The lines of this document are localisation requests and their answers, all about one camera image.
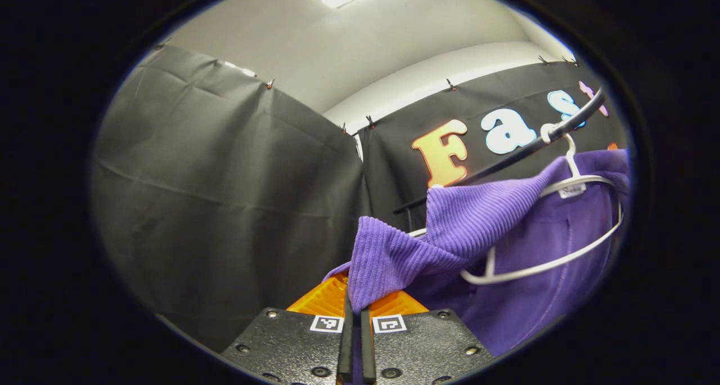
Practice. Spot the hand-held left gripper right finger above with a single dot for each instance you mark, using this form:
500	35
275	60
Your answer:
367	351

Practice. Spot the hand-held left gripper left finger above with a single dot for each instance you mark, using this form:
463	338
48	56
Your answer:
346	351

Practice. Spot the white clothes hanger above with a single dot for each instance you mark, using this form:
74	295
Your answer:
571	160

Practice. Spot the black backdrop cloth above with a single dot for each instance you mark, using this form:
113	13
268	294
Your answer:
394	160
225	205

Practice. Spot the black garment rack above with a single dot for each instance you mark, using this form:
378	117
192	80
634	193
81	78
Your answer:
506	161

